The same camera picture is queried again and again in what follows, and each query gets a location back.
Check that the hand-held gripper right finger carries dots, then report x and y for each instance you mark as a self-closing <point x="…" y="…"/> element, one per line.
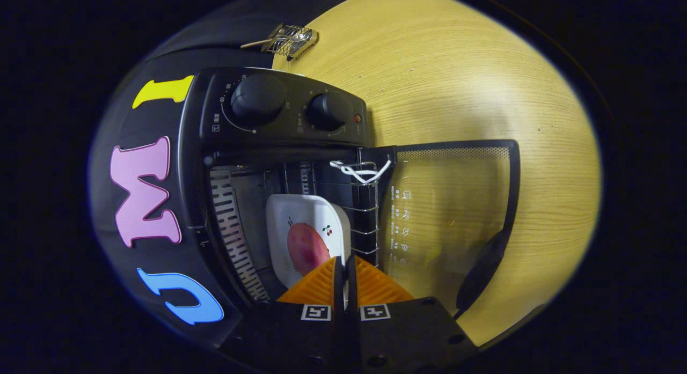
<point x="402" y="331"/>

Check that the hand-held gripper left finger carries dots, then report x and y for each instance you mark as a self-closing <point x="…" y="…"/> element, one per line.
<point x="300" y="336"/>

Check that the pink sweet potato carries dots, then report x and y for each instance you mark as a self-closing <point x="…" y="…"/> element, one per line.
<point x="306" y="248"/>

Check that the white square plate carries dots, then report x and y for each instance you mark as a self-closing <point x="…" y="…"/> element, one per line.
<point x="284" y="213"/>

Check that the black toaster oven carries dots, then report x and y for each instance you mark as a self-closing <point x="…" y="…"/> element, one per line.
<point x="279" y="114"/>

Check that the wooden stick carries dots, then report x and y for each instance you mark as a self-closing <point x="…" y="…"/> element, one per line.
<point x="255" y="43"/>

